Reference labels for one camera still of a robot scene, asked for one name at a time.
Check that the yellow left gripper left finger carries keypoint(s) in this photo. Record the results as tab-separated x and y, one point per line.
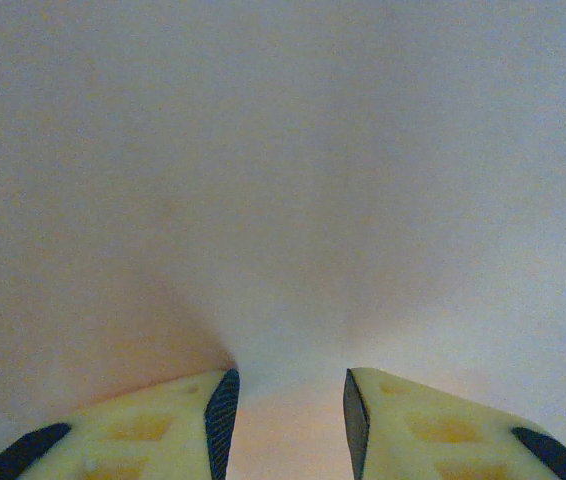
138	435

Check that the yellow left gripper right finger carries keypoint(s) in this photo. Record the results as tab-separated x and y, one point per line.
438	440

